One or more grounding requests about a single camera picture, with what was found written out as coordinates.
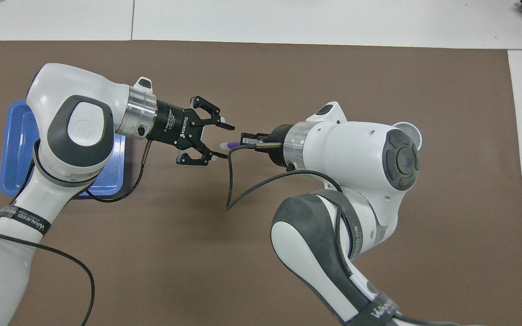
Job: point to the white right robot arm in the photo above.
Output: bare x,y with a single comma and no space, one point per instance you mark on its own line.
347,154

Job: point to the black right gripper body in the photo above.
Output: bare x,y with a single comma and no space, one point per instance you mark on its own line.
277,145

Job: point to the brown table mat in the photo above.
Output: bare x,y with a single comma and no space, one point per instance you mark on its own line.
261,68

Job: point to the blue plastic tray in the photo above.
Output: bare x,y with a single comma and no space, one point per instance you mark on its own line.
16,145

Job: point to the purple pen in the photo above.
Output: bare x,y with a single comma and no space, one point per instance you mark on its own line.
231,145

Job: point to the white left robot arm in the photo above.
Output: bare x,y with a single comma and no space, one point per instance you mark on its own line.
75,90

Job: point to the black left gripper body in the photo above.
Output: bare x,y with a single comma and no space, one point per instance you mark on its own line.
175,127

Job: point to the translucent plastic cup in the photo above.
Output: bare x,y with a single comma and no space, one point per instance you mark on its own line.
415,131

